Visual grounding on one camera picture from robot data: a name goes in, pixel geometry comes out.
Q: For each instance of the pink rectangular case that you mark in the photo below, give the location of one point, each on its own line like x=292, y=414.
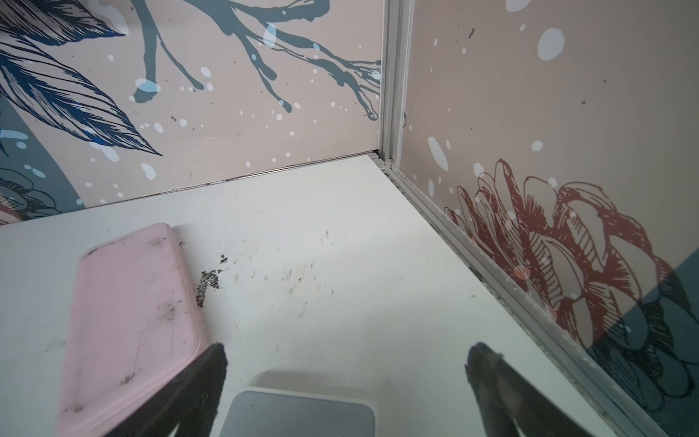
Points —
x=134, y=325

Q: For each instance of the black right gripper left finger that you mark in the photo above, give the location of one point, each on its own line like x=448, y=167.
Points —
x=185, y=406

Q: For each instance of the grey square pad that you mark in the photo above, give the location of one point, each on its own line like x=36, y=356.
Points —
x=268, y=412

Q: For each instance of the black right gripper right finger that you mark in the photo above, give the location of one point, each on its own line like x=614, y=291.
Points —
x=509, y=405

